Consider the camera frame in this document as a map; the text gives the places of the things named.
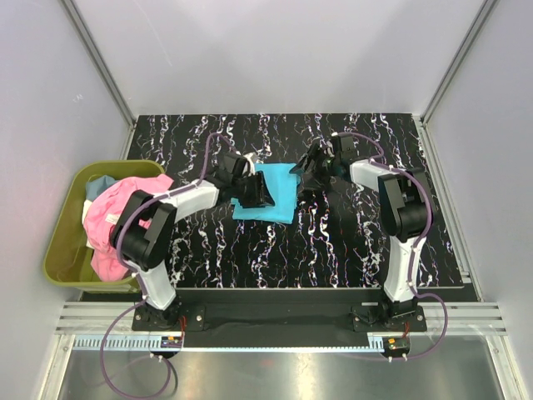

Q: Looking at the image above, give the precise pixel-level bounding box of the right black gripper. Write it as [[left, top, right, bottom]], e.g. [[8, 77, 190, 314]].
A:
[[290, 144, 340, 192]]

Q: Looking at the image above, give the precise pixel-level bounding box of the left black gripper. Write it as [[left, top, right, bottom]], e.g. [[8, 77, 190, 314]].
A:
[[232, 172, 275, 209]]

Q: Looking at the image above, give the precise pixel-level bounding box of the cyan t shirt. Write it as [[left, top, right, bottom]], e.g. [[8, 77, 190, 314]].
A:
[[232, 162, 300, 224]]

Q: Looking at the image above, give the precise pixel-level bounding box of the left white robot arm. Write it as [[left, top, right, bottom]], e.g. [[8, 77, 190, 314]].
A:
[[109, 170, 275, 330]]

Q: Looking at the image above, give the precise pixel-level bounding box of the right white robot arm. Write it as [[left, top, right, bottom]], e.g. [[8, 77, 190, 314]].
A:
[[290, 137, 435, 331]]

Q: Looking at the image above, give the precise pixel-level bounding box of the pink t shirt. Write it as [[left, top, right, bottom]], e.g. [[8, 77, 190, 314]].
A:
[[83, 173, 173, 282]]

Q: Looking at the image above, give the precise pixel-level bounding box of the grey blue t shirt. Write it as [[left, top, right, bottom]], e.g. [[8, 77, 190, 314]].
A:
[[85, 175, 117, 202]]

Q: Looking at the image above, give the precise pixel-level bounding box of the white t shirt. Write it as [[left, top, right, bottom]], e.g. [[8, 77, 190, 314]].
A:
[[82, 199, 93, 228]]

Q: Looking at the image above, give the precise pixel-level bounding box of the left small circuit board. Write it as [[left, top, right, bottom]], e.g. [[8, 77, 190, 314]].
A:
[[161, 336, 183, 348]]

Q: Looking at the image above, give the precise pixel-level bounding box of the small circuit board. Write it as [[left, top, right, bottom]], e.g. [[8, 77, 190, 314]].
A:
[[385, 337, 411, 352], [161, 336, 183, 348]]

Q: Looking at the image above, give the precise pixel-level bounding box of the right small circuit board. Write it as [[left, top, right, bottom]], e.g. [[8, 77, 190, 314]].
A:
[[385, 337, 411, 352]]

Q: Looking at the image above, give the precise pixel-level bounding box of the olive green plastic bin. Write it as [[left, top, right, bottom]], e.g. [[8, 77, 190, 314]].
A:
[[43, 160, 165, 293]]

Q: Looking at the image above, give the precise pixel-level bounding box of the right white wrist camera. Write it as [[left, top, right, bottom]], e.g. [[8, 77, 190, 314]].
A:
[[330, 132, 359, 163]]

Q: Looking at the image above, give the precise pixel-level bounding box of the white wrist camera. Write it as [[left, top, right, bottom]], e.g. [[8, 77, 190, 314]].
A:
[[330, 132, 359, 163], [222, 152, 258, 178]]

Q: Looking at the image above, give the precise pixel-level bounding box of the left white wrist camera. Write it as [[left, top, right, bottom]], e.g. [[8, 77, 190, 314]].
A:
[[222, 152, 258, 178]]

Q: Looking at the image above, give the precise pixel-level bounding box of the right aluminium corner post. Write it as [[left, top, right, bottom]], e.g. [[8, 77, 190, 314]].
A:
[[419, 0, 501, 126]]

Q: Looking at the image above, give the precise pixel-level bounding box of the aluminium corner post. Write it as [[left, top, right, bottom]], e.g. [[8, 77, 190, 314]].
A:
[[58, 0, 137, 130], [419, 0, 501, 126]]

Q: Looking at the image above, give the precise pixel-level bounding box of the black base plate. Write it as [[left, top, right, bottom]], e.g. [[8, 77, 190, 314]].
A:
[[81, 287, 480, 349]]

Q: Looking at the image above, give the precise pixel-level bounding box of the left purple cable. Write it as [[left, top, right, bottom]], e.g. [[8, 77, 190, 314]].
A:
[[99, 132, 234, 395]]

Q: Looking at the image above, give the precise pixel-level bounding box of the white slotted cable duct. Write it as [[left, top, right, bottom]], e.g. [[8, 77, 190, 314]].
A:
[[73, 334, 182, 352]]

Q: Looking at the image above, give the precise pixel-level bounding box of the left aluminium corner post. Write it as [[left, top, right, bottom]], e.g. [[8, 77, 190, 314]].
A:
[[58, 0, 137, 130]]

